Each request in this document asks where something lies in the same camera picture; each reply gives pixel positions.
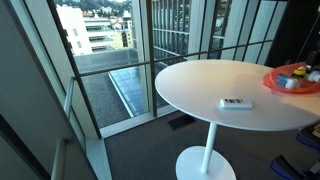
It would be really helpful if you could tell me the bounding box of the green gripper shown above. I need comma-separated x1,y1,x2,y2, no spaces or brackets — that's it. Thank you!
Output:
306,51,319,72

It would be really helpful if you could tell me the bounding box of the white pill bottle orange label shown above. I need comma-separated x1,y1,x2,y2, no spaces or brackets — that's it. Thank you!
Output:
307,71,320,82

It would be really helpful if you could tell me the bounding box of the red plastic bag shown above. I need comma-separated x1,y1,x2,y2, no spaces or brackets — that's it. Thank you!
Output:
263,62,320,94

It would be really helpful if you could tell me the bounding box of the yellow cap bottle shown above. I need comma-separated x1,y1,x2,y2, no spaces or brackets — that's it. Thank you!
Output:
292,69,306,80

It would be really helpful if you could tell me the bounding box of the white bottle blue label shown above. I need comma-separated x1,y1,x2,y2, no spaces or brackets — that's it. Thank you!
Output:
276,74,298,90

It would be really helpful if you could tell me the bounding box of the white remote control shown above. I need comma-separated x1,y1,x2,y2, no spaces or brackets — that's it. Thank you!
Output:
220,98,253,110

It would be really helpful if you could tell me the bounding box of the blue black equipment base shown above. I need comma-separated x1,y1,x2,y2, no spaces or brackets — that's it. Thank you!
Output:
269,123,320,180

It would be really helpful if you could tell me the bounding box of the black floor vent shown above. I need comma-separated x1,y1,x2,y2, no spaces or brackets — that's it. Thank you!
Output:
168,115,195,130

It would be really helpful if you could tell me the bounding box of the round white pedestal table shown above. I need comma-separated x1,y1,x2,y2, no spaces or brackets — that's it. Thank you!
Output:
155,60,320,180

